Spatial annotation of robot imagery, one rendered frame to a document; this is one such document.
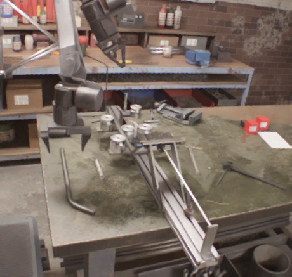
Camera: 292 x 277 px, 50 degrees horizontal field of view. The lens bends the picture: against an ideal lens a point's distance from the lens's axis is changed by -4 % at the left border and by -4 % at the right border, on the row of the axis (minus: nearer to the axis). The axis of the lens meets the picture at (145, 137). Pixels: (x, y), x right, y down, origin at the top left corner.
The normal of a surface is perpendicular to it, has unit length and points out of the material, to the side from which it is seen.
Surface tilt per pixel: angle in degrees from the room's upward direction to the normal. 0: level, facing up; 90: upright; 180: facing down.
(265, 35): 90
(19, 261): 0
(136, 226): 0
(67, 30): 46
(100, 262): 90
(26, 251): 0
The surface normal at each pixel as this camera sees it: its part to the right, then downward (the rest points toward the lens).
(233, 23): 0.33, 0.47
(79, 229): 0.10, -0.88
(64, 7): -0.04, -0.29
